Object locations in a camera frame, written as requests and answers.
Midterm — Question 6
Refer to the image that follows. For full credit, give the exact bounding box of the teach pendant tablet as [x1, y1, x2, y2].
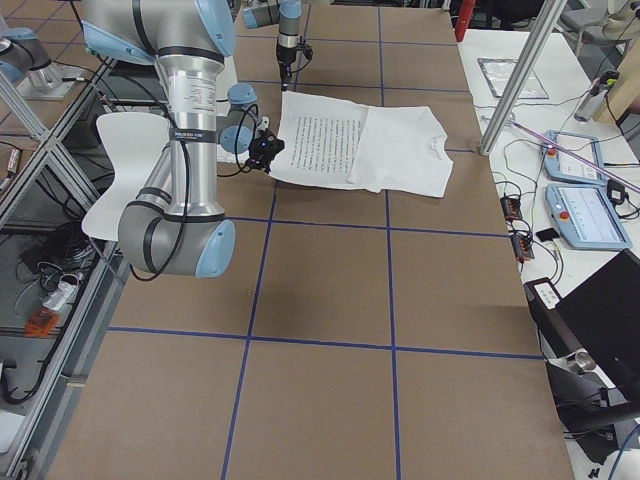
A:
[545, 183, 633, 251]
[542, 129, 609, 184]

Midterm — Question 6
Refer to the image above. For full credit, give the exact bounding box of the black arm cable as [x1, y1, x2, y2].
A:
[127, 47, 266, 284]

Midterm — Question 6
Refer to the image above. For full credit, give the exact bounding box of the upper teach pendant tablet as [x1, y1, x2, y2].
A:
[542, 129, 609, 184]

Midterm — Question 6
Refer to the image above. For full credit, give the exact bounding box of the aluminium frame rail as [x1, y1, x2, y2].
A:
[1, 45, 125, 479]

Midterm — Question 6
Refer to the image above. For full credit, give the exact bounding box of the long reacher grabber stick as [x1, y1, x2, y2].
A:
[482, 113, 640, 194]

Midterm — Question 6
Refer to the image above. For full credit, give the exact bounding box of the lower teach pendant tablet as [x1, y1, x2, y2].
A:
[545, 183, 633, 251]

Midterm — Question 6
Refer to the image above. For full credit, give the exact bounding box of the orange box on floor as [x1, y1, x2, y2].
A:
[25, 307, 59, 337]

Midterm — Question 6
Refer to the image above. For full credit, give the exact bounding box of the red fire extinguisher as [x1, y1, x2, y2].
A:
[454, 0, 476, 42]

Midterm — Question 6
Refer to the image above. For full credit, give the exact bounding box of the black laptop computer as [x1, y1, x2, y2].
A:
[524, 249, 639, 400]

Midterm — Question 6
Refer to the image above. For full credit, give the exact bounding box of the white plastic chair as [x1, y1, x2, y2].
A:
[82, 111, 169, 241]

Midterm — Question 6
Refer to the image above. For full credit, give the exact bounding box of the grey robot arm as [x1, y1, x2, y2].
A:
[242, 0, 306, 91]
[82, 1, 285, 280]

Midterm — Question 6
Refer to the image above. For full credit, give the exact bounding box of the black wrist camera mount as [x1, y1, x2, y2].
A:
[298, 41, 313, 62]

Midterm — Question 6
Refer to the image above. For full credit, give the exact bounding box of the orange black connector box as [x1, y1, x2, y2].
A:
[500, 195, 523, 221]

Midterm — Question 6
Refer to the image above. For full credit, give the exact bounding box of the grey aluminium profile post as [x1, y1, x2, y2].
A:
[478, 0, 567, 156]

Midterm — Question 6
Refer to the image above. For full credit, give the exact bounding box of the white long-sleeve printed shirt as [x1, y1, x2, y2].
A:
[270, 92, 453, 198]

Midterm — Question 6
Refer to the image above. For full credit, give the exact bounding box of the grey metal bottle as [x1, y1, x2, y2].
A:
[574, 69, 620, 122]

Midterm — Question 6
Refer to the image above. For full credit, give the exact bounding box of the silver framed document tray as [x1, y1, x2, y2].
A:
[477, 57, 549, 100]

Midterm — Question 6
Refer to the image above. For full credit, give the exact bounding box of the white power strip on floor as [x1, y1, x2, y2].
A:
[42, 277, 78, 311]

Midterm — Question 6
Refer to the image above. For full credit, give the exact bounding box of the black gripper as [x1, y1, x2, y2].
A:
[249, 129, 285, 170]
[276, 45, 299, 92]

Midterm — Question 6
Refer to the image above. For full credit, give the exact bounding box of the neighbour robot arm base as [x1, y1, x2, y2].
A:
[1, 27, 85, 100]

